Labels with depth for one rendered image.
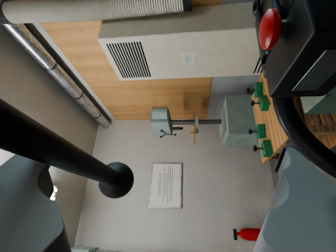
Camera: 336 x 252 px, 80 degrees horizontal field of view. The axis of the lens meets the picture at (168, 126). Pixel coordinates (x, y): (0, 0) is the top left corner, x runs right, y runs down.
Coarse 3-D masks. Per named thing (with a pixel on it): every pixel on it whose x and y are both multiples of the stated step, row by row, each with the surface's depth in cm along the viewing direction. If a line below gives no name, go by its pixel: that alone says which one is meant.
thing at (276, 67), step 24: (264, 0) 23; (288, 0) 17; (312, 0) 13; (288, 24) 15; (312, 24) 12; (288, 48) 15; (312, 48) 13; (264, 72) 23; (288, 72) 16; (312, 72) 15; (288, 96) 19
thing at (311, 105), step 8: (304, 96) 22; (312, 96) 21; (320, 96) 19; (328, 96) 19; (304, 104) 22; (312, 104) 21; (320, 104) 20; (328, 104) 20; (304, 112) 22; (312, 112) 22; (320, 112) 22; (328, 112) 22
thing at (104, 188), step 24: (0, 120) 6; (24, 120) 7; (0, 144) 6; (24, 144) 7; (48, 144) 8; (72, 144) 10; (72, 168) 11; (96, 168) 13; (120, 168) 19; (120, 192) 19
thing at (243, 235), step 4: (244, 228) 248; (248, 228) 247; (252, 228) 246; (256, 228) 246; (260, 228) 246; (236, 232) 248; (240, 232) 246; (244, 232) 243; (248, 232) 242; (252, 232) 242; (256, 232) 241; (236, 236) 245; (240, 236) 246; (244, 236) 242; (248, 236) 240; (252, 236) 240; (256, 236) 239; (252, 240) 242
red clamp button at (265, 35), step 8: (272, 8) 15; (264, 16) 16; (272, 16) 15; (280, 16) 15; (264, 24) 16; (272, 24) 15; (280, 24) 15; (264, 32) 16; (272, 32) 15; (264, 40) 16; (272, 40) 15; (264, 48) 16
